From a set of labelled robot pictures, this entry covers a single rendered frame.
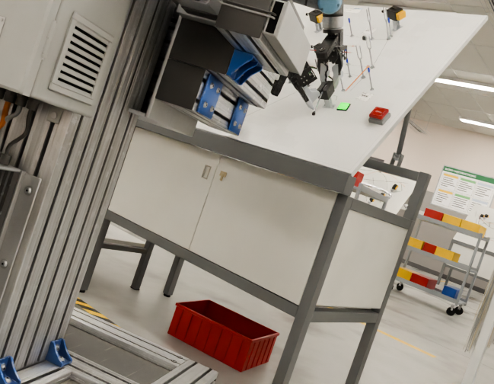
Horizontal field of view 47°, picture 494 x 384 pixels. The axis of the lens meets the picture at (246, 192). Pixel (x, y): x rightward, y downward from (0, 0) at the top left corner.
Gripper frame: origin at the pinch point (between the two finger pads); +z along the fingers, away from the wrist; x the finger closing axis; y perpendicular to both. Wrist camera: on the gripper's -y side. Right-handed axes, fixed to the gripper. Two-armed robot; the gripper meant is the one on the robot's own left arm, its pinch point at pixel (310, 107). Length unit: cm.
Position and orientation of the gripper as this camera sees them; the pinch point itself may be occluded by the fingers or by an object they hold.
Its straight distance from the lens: 205.6
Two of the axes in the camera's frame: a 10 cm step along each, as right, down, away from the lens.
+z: 5.4, 7.3, 4.1
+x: -1.3, -4.1, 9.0
